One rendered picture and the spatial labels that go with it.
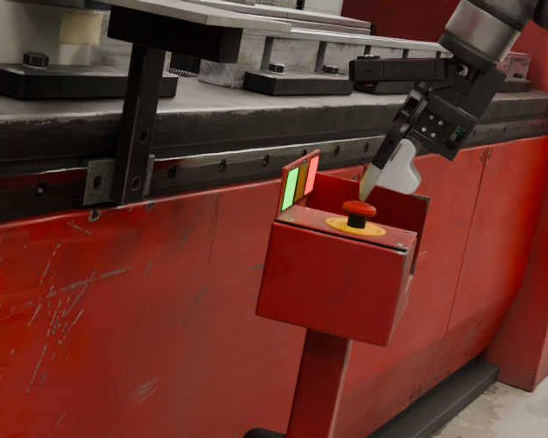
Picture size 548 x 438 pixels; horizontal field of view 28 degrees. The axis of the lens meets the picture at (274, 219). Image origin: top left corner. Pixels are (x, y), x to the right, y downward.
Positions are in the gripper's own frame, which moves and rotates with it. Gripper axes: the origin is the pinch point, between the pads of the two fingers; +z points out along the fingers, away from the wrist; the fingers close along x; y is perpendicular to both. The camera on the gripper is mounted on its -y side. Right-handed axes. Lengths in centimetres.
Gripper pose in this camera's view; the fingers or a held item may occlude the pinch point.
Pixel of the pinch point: (362, 188)
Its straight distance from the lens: 128.1
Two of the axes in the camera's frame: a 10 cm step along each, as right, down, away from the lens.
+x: 2.3, -1.7, 9.6
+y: 8.4, 5.4, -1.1
